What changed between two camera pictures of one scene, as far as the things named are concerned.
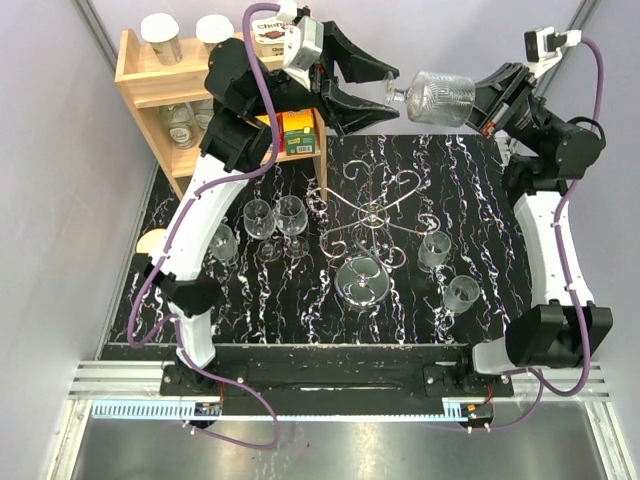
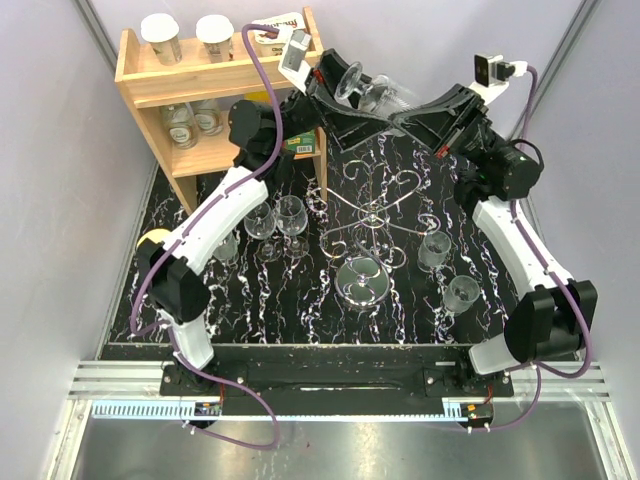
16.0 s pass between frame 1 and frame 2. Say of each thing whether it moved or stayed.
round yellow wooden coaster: stayed
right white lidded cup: stayed
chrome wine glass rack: stayed
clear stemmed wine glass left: stayed
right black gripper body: moved
